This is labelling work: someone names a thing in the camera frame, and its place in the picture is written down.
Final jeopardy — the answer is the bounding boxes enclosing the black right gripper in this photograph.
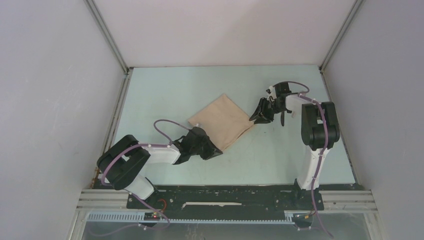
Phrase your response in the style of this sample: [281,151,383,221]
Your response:
[249,97,285,125]

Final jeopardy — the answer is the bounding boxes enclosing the beige cloth napkin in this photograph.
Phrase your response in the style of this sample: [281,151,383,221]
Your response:
[188,94,254,151]

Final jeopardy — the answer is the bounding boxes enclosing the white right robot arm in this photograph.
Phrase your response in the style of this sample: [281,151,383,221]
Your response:
[249,81,341,209]

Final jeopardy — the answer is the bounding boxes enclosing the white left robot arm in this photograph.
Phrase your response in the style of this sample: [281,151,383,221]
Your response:
[96,126,223,208]

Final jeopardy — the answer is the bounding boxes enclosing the black table knife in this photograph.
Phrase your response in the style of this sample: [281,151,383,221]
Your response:
[280,110,286,127]

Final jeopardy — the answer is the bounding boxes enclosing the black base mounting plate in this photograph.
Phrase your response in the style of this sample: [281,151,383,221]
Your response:
[145,184,324,220]

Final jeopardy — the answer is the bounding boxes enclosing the left aluminium corner post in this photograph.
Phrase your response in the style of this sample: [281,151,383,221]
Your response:
[84,0,130,75]

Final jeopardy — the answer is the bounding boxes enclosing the aluminium corner post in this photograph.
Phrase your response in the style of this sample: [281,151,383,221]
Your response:
[84,0,130,75]
[319,0,366,74]

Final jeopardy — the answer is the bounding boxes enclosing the white cable duct strip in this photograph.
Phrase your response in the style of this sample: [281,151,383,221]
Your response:
[86,211,294,225]

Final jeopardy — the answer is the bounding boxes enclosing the right aluminium corner post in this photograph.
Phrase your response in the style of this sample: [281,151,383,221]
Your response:
[319,0,366,74]

